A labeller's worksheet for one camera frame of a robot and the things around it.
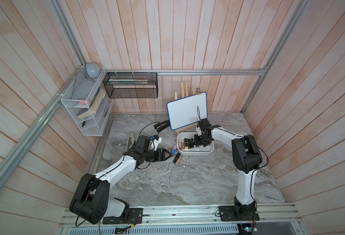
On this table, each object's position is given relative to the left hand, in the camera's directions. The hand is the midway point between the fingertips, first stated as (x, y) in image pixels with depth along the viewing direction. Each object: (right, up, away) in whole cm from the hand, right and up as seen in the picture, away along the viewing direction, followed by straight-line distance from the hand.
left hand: (167, 157), depth 83 cm
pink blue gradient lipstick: (+4, +2, +14) cm, 15 cm away
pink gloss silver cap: (+11, +6, +17) cm, 21 cm away
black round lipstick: (+17, +7, +16) cm, 25 cm away
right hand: (+20, +7, +19) cm, 29 cm away
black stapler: (-5, +19, +27) cm, 34 cm away
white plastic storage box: (+21, +2, +15) cm, 26 cm away
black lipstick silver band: (+15, +6, +18) cm, 24 cm away
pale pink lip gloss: (+9, +6, +16) cm, 19 cm away
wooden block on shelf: (-40, +30, -3) cm, 50 cm away
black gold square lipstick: (+13, +6, +18) cm, 23 cm away
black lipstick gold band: (+6, -3, +10) cm, 12 cm away
